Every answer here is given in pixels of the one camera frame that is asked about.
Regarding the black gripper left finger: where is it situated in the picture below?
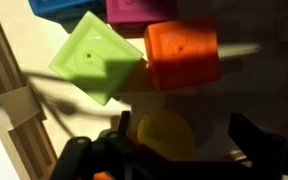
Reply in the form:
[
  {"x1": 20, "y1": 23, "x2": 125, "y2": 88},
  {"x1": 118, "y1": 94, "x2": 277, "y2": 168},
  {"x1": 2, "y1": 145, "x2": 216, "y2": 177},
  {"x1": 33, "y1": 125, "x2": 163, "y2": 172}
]
[{"x1": 116, "y1": 110, "x2": 132, "y2": 137}]

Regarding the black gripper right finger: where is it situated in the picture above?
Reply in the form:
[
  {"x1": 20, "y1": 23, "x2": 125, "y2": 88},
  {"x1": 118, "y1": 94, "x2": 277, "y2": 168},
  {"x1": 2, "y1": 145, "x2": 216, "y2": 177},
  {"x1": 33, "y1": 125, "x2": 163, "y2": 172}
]
[{"x1": 228, "y1": 112, "x2": 288, "y2": 168}]

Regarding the yellow lemon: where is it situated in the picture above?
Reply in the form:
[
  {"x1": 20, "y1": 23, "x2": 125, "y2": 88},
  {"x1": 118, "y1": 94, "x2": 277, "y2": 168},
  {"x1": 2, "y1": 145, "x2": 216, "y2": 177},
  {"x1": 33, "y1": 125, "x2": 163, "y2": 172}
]
[{"x1": 137, "y1": 109, "x2": 196, "y2": 161}]

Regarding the wooden tray box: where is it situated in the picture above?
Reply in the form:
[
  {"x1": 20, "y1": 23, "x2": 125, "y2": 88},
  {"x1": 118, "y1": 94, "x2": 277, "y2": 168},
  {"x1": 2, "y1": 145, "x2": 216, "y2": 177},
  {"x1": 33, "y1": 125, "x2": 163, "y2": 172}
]
[{"x1": 0, "y1": 0, "x2": 288, "y2": 180}]

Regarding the lime green cube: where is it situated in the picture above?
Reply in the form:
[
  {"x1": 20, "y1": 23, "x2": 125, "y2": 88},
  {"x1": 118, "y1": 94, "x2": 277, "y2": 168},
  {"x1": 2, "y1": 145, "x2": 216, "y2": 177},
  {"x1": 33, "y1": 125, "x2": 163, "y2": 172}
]
[{"x1": 48, "y1": 10, "x2": 144, "y2": 107}]

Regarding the magenta block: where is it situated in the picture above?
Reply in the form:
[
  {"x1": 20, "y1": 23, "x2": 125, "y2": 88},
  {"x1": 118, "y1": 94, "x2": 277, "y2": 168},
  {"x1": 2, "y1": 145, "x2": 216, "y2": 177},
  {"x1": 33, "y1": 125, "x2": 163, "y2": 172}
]
[{"x1": 143, "y1": 18, "x2": 222, "y2": 92}]

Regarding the magenta cube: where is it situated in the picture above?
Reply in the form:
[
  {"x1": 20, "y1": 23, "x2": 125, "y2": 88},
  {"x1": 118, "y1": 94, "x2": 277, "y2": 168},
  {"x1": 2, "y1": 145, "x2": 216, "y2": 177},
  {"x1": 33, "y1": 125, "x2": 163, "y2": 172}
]
[{"x1": 105, "y1": 0, "x2": 178, "y2": 34}]

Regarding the blue cube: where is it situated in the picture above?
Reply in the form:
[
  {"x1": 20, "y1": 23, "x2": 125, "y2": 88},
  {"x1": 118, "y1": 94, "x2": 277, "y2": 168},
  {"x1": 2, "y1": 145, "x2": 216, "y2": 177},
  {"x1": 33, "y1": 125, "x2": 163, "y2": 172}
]
[{"x1": 28, "y1": 0, "x2": 107, "y2": 24}]

